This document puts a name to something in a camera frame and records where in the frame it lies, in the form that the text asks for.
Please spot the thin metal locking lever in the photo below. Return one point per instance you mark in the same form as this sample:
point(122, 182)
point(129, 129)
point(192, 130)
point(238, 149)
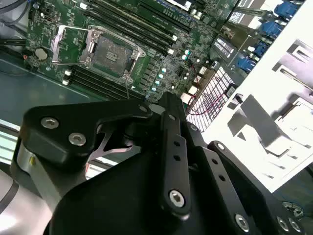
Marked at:
point(127, 88)

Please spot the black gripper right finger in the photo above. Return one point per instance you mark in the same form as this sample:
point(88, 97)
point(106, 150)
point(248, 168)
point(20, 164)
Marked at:
point(220, 171)

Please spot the metal socket cover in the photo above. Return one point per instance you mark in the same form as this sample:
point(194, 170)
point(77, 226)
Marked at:
point(56, 41)

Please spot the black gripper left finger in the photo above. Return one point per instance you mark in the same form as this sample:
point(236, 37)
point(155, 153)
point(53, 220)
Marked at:
point(73, 115)

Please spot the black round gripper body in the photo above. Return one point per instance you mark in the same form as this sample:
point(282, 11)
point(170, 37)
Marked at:
point(117, 203)

